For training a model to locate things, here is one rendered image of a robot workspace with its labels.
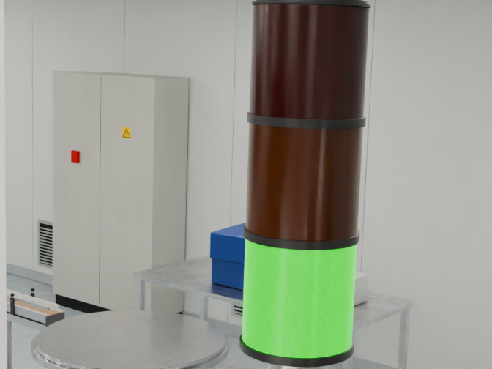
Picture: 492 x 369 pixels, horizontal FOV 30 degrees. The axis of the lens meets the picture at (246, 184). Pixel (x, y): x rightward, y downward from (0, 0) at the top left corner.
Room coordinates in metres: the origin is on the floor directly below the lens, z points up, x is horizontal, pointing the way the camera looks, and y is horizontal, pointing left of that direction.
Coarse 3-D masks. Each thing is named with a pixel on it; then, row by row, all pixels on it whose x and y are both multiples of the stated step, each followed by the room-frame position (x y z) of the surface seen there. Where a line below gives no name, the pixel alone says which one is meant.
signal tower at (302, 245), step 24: (264, 0) 0.38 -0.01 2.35; (288, 0) 0.37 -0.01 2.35; (312, 0) 0.37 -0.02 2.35; (336, 0) 0.37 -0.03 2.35; (360, 0) 0.38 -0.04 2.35; (264, 120) 0.38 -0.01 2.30; (288, 120) 0.37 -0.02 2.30; (312, 120) 0.37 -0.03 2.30; (336, 120) 0.37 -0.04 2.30; (360, 120) 0.38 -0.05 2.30; (264, 240) 0.37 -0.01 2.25; (288, 240) 0.37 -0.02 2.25; (336, 240) 0.37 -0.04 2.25; (240, 336) 0.40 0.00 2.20; (264, 360) 0.37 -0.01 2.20; (288, 360) 0.37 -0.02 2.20; (312, 360) 0.37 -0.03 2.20; (336, 360) 0.37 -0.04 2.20
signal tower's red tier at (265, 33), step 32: (256, 32) 0.38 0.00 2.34; (288, 32) 0.37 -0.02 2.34; (320, 32) 0.37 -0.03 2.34; (352, 32) 0.37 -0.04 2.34; (256, 64) 0.38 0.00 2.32; (288, 64) 0.37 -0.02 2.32; (320, 64) 0.37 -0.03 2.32; (352, 64) 0.38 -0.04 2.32; (256, 96) 0.38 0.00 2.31; (288, 96) 0.37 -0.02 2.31; (320, 96) 0.37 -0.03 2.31; (352, 96) 0.38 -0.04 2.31
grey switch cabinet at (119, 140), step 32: (64, 96) 7.78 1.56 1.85; (96, 96) 7.55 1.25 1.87; (128, 96) 7.32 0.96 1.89; (160, 96) 7.20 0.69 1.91; (64, 128) 7.78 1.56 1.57; (96, 128) 7.55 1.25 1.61; (128, 128) 7.32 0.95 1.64; (160, 128) 7.21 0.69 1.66; (64, 160) 7.78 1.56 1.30; (96, 160) 7.54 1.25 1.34; (128, 160) 7.31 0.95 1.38; (160, 160) 7.21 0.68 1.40; (64, 192) 7.78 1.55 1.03; (96, 192) 7.54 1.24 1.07; (128, 192) 7.31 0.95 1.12; (160, 192) 7.22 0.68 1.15; (64, 224) 7.78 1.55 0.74; (96, 224) 7.54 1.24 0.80; (128, 224) 7.31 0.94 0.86; (160, 224) 7.22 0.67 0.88; (64, 256) 7.78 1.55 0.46; (96, 256) 7.54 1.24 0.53; (128, 256) 7.31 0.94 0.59; (160, 256) 7.23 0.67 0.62; (64, 288) 7.78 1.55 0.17; (96, 288) 7.54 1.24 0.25; (128, 288) 7.30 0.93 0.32; (160, 288) 7.24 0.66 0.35
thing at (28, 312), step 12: (12, 300) 4.66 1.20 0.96; (24, 300) 4.66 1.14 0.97; (36, 300) 4.70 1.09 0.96; (12, 312) 4.66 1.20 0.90; (24, 312) 4.62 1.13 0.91; (36, 312) 4.57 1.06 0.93; (48, 312) 4.59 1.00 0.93; (60, 312) 4.59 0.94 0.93; (24, 324) 4.62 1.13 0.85; (36, 324) 4.56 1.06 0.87; (48, 324) 4.53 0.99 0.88
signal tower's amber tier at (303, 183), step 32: (256, 128) 0.38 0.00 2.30; (288, 128) 0.37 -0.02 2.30; (352, 128) 0.38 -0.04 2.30; (256, 160) 0.38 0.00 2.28; (288, 160) 0.37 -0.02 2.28; (320, 160) 0.37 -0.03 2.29; (352, 160) 0.38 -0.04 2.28; (256, 192) 0.38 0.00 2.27; (288, 192) 0.37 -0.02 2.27; (320, 192) 0.37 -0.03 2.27; (352, 192) 0.38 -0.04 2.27; (256, 224) 0.38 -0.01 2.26; (288, 224) 0.37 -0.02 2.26; (320, 224) 0.37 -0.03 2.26; (352, 224) 0.38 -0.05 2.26
